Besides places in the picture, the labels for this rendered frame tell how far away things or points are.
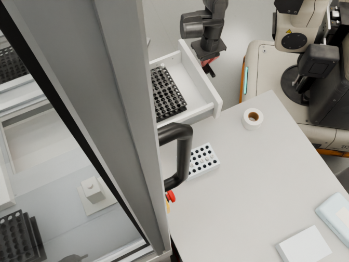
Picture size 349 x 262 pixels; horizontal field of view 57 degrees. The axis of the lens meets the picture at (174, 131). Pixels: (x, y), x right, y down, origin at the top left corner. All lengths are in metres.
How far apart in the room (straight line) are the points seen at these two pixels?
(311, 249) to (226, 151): 0.40
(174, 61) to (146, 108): 1.04
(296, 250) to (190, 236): 0.31
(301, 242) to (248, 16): 1.88
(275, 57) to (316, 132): 0.50
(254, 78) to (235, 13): 0.83
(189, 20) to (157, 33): 1.48
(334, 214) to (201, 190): 0.41
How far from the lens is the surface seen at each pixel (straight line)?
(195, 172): 1.07
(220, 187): 1.10
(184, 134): 0.31
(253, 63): 1.98
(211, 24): 0.99
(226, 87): 2.19
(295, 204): 1.14
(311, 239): 1.08
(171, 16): 2.56
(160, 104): 1.09
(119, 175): 0.23
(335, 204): 1.14
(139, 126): 0.18
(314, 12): 1.42
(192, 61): 1.12
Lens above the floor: 1.81
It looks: 64 degrees down
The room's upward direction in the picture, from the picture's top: 1 degrees counter-clockwise
